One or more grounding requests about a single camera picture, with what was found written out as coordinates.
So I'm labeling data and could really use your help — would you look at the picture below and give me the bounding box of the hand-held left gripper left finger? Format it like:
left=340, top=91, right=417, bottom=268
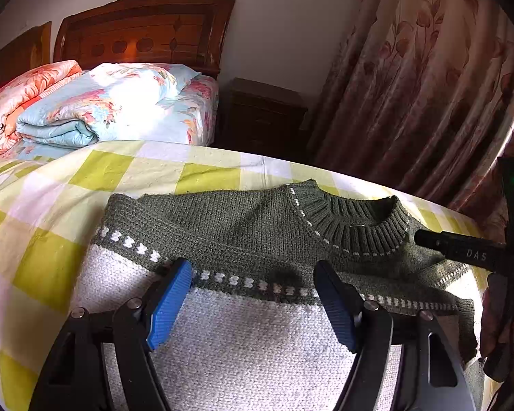
left=28, top=258, right=194, bottom=411

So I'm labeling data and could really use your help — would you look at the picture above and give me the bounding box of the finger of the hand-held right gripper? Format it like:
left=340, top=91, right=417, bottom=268
left=415, top=229, right=504, bottom=275

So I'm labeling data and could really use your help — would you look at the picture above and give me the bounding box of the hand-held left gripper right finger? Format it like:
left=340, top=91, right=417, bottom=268
left=314, top=260, right=479, bottom=411

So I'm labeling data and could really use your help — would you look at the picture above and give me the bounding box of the green and white knit sweater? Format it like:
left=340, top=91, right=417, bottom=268
left=71, top=179, right=487, bottom=411

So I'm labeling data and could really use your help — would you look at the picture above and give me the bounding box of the person's right hand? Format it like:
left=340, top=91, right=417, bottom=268
left=481, top=272, right=514, bottom=358

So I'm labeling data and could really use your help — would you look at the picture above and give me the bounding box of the yellow checked tablecloth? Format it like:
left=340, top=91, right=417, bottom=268
left=0, top=139, right=504, bottom=411

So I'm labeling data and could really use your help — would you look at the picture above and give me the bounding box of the pink floral curtain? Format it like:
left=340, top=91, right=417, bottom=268
left=308, top=0, right=514, bottom=234

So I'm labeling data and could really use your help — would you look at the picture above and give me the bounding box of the dark wooden nightstand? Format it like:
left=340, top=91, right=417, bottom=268
left=227, top=78, right=309, bottom=157

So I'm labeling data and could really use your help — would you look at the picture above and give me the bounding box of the pink floral bed sheet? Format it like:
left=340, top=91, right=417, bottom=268
left=0, top=75, right=220, bottom=161

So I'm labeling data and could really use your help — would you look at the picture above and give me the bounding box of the light blue floral quilt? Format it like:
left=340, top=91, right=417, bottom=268
left=16, top=62, right=202, bottom=150

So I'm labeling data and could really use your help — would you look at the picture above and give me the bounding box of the orange floral quilt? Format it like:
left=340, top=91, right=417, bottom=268
left=0, top=60, right=84, bottom=156

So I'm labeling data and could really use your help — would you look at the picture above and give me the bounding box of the large carved wooden headboard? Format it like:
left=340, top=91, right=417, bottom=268
left=53, top=0, right=237, bottom=78

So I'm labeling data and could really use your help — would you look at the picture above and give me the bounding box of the small wooden headboard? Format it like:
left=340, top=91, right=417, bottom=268
left=0, top=21, right=52, bottom=88

